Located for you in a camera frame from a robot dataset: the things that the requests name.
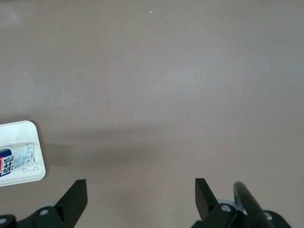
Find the blue and white milk carton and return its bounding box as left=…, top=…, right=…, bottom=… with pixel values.
left=0, top=142, right=36, bottom=178

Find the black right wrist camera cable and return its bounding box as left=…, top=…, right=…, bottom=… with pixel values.
left=233, top=181, right=278, bottom=228

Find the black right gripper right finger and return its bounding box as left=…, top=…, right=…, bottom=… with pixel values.
left=191, top=178, right=253, bottom=228

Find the brown table cover mat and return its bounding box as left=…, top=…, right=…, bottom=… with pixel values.
left=0, top=0, right=304, bottom=228

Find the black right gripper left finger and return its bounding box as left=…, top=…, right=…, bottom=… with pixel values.
left=16, top=179, right=88, bottom=228

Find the cream plastic serving tray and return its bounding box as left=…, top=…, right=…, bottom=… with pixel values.
left=0, top=120, right=47, bottom=187

